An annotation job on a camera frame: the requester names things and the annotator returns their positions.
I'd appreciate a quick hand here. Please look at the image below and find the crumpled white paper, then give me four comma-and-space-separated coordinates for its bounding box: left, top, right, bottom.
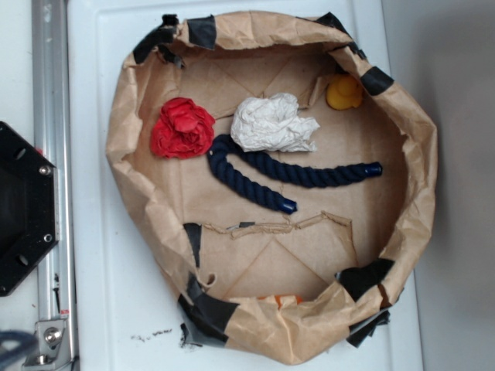
230, 93, 319, 152

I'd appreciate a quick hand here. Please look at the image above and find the crumpled red paper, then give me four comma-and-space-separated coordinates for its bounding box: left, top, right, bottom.
150, 97, 216, 159

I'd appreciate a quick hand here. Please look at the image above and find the brown paper bag bin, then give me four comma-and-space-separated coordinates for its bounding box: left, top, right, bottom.
106, 12, 438, 365

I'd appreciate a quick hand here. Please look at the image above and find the orange object behind bag rim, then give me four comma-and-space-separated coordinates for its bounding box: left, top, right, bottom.
257, 294, 303, 309

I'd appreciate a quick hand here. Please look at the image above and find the yellow rubber duck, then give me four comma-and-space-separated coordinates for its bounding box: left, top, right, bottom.
326, 74, 363, 111

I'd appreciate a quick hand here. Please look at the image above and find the dark blue rope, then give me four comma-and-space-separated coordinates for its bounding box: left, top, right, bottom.
207, 134, 384, 215

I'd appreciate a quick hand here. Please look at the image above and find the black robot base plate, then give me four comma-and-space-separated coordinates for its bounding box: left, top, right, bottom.
1, 122, 58, 297

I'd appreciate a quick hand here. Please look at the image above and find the metal corner bracket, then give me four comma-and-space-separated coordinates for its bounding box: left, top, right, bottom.
22, 319, 71, 370

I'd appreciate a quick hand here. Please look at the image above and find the aluminium extrusion rail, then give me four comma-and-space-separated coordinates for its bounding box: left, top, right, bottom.
32, 1, 80, 370

